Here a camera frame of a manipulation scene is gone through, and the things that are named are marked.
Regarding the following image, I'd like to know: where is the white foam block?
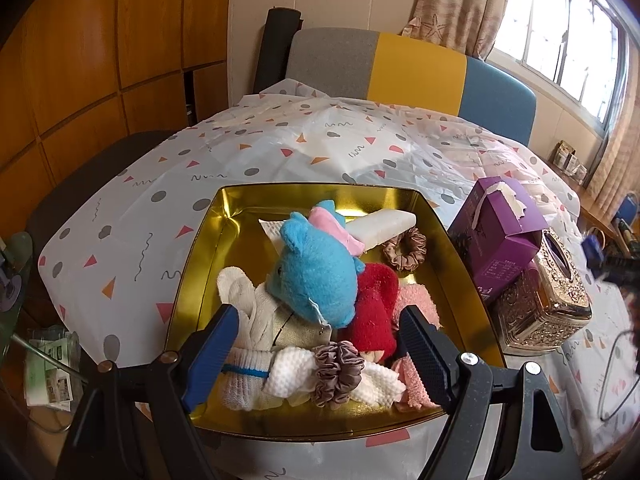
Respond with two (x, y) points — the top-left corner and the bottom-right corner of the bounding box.
(346, 209), (417, 251)

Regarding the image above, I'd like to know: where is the white knit glove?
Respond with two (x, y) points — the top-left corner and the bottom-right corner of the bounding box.
(216, 266), (283, 353)

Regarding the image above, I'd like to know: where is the white mesh towel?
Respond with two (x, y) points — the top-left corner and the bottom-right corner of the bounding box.
(220, 345), (281, 411)

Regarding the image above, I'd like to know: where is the starfish print curtain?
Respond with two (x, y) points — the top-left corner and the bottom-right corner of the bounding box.
(400, 0), (516, 63)

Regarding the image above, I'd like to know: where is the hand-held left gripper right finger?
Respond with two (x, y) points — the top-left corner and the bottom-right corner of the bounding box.
(399, 306), (583, 480)

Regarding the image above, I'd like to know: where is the barred window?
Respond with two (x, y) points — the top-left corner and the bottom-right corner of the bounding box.
(487, 0), (628, 133)

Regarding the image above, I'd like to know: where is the black rolled mat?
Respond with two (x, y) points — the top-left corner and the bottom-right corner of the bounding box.
(252, 7), (304, 95)

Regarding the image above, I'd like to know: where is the black cable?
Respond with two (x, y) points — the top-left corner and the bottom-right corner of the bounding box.
(599, 330), (637, 422)

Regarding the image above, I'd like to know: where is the patterned plastic tablecloth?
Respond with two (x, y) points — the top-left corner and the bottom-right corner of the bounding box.
(37, 82), (640, 480)

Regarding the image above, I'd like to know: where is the purple tissue box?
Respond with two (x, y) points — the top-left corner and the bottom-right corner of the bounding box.
(447, 176), (550, 305)

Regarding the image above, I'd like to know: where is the beige patterned curtain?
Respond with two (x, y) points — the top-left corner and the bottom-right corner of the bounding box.
(585, 35), (640, 206)

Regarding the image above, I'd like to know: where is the white plastic packet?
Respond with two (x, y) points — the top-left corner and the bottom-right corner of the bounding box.
(258, 217), (291, 256)

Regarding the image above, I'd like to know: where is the red fuzzy sock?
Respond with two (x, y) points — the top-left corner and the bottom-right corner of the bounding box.
(347, 262), (401, 363)

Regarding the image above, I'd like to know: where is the grey yellow blue sofa back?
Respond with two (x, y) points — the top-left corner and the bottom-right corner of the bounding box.
(287, 27), (537, 147)

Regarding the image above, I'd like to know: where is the blue plush toy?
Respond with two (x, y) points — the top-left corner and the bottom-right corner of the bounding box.
(265, 200), (368, 331)

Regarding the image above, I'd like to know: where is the pink fluffy towel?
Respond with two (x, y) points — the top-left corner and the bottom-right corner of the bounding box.
(387, 282), (443, 413)

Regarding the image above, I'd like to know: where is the green white paper stack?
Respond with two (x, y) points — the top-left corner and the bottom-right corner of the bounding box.
(24, 329), (82, 411)

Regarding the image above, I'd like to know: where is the beige cloth piece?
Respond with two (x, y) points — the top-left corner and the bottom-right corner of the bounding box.
(272, 305), (328, 348)

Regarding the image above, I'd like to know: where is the brown satin scrunchie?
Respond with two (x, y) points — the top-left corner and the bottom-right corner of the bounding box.
(382, 226), (428, 272)

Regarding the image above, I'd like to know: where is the gold tin tray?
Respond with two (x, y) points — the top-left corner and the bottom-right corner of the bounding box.
(164, 183), (506, 443)

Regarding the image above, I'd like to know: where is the glass side table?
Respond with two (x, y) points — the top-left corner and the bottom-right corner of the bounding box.
(0, 232), (36, 361)

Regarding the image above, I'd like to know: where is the white waffle towel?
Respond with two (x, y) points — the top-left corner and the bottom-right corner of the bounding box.
(263, 347), (407, 408)

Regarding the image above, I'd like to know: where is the wooden wardrobe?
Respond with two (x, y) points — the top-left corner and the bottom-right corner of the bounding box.
(0, 0), (233, 231)

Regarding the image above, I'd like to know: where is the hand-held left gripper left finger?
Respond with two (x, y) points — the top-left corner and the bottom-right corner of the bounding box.
(54, 304), (241, 480)

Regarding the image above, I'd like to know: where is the wooden desk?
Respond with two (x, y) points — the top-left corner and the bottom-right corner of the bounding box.
(550, 160), (621, 241)

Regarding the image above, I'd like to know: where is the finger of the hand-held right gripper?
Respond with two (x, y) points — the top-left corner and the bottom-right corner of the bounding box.
(581, 230), (610, 277)

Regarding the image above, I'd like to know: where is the wire basket of packets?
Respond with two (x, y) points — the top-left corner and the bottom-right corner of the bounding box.
(552, 140), (588, 186)

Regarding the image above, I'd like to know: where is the mauve satin scrunchie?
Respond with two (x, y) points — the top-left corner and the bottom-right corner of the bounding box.
(312, 341), (363, 407)

